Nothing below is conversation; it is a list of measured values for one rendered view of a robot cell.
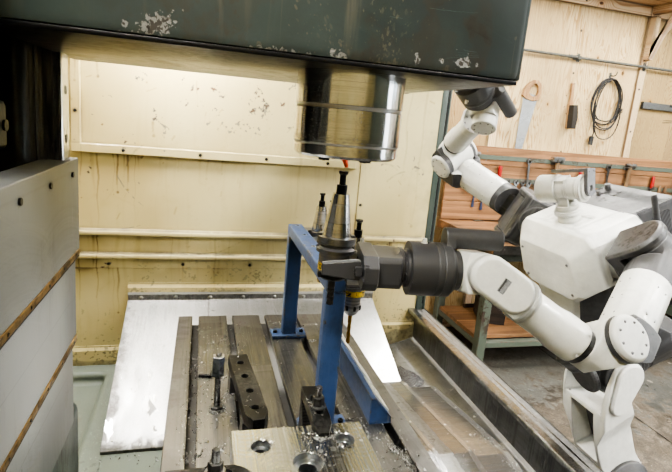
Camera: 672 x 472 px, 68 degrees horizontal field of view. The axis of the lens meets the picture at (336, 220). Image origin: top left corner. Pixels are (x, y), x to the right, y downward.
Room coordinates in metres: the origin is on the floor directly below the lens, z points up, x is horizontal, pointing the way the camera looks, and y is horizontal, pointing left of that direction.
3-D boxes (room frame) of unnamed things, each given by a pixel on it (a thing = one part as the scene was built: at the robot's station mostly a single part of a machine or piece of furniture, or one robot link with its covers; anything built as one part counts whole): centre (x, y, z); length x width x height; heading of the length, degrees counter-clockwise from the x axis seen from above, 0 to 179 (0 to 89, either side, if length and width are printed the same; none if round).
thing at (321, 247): (0.77, 0.00, 1.33); 0.06 x 0.06 x 0.03
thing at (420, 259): (0.78, -0.10, 1.30); 0.13 x 0.12 x 0.10; 5
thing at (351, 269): (0.74, -0.02, 1.30); 0.06 x 0.02 x 0.03; 95
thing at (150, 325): (1.39, 0.17, 0.75); 0.89 x 0.70 x 0.26; 106
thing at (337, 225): (0.77, 0.00, 1.38); 0.04 x 0.04 x 0.07
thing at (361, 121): (0.77, 0.00, 1.53); 0.16 x 0.16 x 0.12
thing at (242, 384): (0.95, 0.16, 0.93); 0.26 x 0.05 x 0.06; 21
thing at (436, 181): (1.93, -0.37, 1.40); 0.04 x 0.04 x 1.20; 16
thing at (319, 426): (0.83, 0.00, 0.97); 0.13 x 0.03 x 0.15; 16
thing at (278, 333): (1.34, 0.11, 1.05); 0.10 x 0.05 x 0.30; 106
